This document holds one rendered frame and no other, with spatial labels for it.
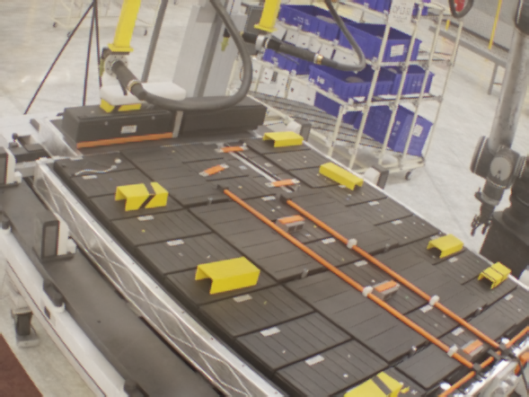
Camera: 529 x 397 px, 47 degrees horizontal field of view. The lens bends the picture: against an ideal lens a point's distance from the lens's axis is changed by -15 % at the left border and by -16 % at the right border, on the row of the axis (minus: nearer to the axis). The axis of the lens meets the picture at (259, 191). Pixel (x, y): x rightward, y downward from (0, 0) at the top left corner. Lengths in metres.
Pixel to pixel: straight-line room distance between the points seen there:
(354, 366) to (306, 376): 0.14
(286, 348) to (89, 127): 1.18
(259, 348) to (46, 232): 0.71
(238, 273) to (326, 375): 0.40
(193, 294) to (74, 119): 0.95
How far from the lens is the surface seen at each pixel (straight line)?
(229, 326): 1.67
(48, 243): 1.97
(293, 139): 2.88
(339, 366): 1.64
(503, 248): 3.25
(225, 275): 1.78
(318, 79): 5.10
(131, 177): 2.29
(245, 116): 2.91
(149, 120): 2.60
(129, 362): 1.67
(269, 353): 1.62
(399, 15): 4.94
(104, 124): 2.49
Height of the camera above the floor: 1.96
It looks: 23 degrees down
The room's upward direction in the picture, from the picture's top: 15 degrees clockwise
